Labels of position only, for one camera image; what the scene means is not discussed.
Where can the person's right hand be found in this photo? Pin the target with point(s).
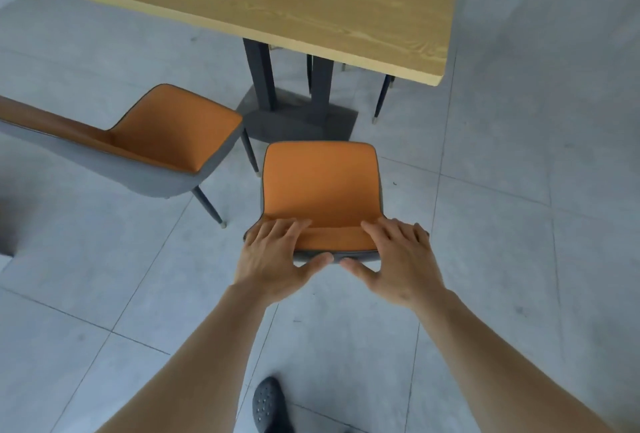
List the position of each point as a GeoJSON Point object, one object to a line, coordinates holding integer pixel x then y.
{"type": "Point", "coordinates": [407, 270]}

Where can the person's right forearm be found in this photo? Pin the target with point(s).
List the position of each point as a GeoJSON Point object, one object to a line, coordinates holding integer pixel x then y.
{"type": "Point", "coordinates": [490, 367]}

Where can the person's left little finger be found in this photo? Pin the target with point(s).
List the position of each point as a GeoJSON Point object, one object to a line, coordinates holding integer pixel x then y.
{"type": "Point", "coordinates": [252, 237]}

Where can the person's left middle finger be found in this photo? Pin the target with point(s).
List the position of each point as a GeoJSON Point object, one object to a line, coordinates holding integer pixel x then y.
{"type": "Point", "coordinates": [283, 234]}

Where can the person's right thumb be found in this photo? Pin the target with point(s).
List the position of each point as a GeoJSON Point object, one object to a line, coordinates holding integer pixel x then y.
{"type": "Point", "coordinates": [357, 269]}

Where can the person's right little finger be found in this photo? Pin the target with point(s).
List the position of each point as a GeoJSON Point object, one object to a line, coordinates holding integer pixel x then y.
{"type": "Point", "coordinates": [423, 235]}

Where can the person's right middle finger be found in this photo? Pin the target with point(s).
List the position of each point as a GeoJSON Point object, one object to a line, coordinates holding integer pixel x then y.
{"type": "Point", "coordinates": [395, 232]}

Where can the person's left hand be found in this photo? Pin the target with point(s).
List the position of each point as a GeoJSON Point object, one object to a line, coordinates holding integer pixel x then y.
{"type": "Point", "coordinates": [267, 263]}

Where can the person's left thumb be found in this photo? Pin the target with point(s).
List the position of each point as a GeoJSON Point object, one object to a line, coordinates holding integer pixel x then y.
{"type": "Point", "coordinates": [316, 265]}

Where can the person's left forearm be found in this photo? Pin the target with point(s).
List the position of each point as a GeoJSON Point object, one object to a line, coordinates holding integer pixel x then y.
{"type": "Point", "coordinates": [205, 362]}

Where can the dark metal table base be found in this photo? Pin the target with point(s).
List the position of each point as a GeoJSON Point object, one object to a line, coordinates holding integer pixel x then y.
{"type": "Point", "coordinates": [295, 115]}

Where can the black perforated shoe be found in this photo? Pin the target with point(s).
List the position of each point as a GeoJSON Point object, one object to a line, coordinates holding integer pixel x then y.
{"type": "Point", "coordinates": [270, 405]}

